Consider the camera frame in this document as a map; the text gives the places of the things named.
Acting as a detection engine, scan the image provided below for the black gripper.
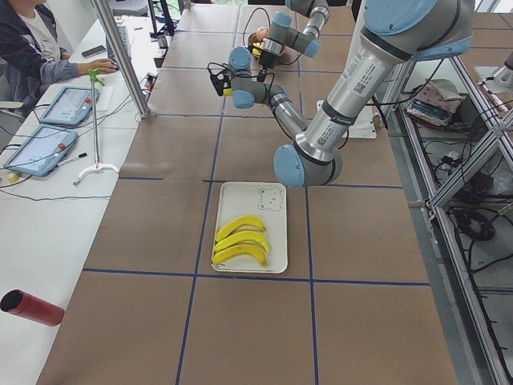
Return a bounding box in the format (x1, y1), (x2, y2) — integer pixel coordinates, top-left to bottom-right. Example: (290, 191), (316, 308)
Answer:
(258, 50), (279, 69)

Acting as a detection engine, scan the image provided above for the long yellow banana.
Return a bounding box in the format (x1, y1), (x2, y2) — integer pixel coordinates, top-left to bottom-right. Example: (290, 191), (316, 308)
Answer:
(215, 215), (267, 242)

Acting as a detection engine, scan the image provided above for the bright yellow banana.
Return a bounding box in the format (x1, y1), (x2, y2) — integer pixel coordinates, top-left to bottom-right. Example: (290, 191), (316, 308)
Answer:
(213, 230), (270, 253)

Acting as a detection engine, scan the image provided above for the spotted yellow banana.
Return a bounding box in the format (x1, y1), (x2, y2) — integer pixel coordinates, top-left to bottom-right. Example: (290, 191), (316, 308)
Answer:
(212, 244), (268, 268)

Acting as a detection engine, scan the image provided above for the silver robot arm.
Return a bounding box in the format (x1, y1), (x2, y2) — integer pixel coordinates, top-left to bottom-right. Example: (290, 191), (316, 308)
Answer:
(258, 0), (329, 69)
(228, 1), (475, 188)

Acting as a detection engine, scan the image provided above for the brown wicker basket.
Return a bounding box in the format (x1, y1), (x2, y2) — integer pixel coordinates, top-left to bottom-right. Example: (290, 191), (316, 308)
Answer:
(247, 30), (288, 57)

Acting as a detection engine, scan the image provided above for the red pink apple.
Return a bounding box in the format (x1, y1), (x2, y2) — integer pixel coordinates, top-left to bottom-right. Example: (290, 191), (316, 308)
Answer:
(256, 27), (269, 40)

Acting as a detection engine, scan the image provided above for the small steel cup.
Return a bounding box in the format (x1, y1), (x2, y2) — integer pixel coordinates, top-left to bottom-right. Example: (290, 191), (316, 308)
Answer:
(156, 34), (168, 49)

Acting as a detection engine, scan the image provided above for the white bear tray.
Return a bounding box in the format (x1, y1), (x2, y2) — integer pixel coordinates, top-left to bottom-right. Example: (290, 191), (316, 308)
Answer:
(211, 182), (288, 274)

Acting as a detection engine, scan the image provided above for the black smartphone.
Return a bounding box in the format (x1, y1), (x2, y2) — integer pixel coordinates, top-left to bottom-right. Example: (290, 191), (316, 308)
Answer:
(81, 45), (107, 59)

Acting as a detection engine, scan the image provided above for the cloth and book pile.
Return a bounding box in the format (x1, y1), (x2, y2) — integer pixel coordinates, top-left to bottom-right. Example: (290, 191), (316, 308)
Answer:
(406, 79), (466, 127)

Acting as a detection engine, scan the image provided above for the metal grabber stick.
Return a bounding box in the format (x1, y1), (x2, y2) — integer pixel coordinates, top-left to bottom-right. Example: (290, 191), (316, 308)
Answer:
(73, 69), (119, 186)

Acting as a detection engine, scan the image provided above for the upper blue teach pendant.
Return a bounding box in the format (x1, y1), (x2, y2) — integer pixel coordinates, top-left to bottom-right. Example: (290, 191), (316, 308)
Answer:
(39, 87), (92, 127)

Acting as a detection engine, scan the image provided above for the blue teach pendant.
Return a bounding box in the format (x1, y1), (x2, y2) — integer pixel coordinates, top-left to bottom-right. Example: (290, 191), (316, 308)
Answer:
(39, 87), (92, 127)
(3, 124), (78, 176)

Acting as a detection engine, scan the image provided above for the black marker pen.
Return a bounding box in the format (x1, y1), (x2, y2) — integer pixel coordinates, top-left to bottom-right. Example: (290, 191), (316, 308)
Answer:
(57, 152), (88, 167)

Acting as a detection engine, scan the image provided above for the seated person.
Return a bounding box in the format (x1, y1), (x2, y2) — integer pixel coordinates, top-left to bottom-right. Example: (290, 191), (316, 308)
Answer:
(1, 0), (118, 116)

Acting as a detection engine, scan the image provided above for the lower blue teach pendant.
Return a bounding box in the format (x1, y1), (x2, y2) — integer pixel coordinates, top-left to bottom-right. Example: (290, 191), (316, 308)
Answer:
(3, 124), (78, 176)

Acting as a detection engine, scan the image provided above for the red cylinder bottle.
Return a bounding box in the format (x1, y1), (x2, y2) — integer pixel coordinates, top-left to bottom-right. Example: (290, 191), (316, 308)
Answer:
(1, 289), (65, 326)

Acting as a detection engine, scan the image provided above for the black camera cable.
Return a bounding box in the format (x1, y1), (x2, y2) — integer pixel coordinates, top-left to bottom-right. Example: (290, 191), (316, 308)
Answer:
(242, 6), (305, 65)
(206, 59), (277, 97)

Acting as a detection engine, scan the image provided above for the aluminium frame post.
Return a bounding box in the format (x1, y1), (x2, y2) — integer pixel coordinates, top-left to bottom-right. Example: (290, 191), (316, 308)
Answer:
(91, 0), (150, 119)

